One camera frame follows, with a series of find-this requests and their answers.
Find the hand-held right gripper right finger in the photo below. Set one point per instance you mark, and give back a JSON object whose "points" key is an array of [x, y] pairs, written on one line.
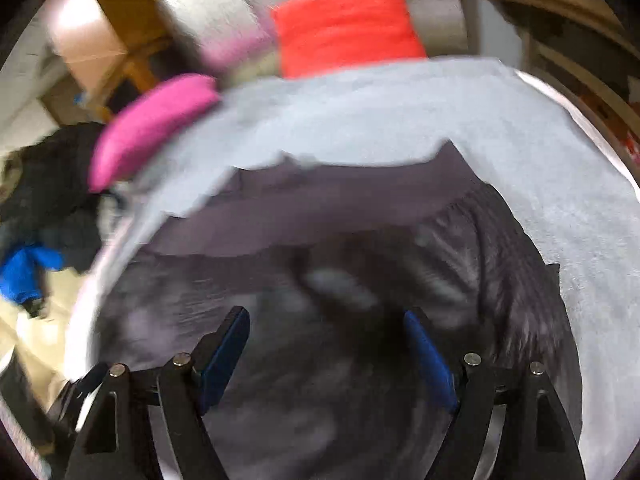
{"points": [[430, 360]]}

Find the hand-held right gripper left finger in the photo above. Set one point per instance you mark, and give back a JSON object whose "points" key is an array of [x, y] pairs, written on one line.
{"points": [[225, 355]]}

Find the dark quilted zip jacket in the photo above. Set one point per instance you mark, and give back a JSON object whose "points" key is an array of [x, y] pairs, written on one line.
{"points": [[325, 270]]}

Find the pile of dark clothes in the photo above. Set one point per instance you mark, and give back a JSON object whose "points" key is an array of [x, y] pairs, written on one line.
{"points": [[55, 185]]}

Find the beige sofa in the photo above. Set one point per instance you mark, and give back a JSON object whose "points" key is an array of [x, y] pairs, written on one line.
{"points": [[30, 325]]}

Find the bright blue garment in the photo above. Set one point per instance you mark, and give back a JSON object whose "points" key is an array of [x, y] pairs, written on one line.
{"points": [[25, 270]]}

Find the pink pillow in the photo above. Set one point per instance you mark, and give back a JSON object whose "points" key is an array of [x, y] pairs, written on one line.
{"points": [[150, 125]]}

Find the grey blanket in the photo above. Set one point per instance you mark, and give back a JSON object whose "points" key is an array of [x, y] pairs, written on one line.
{"points": [[400, 110]]}

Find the silver insulation mat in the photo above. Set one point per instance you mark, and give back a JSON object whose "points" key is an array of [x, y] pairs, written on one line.
{"points": [[215, 15]]}

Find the red pillow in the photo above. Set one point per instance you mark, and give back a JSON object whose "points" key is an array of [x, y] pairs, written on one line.
{"points": [[345, 25]]}

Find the wooden cabinet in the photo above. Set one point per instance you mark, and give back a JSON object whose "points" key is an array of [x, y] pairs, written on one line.
{"points": [[120, 20]]}

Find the wooden table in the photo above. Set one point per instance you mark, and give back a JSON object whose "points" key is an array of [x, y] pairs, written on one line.
{"points": [[565, 25]]}

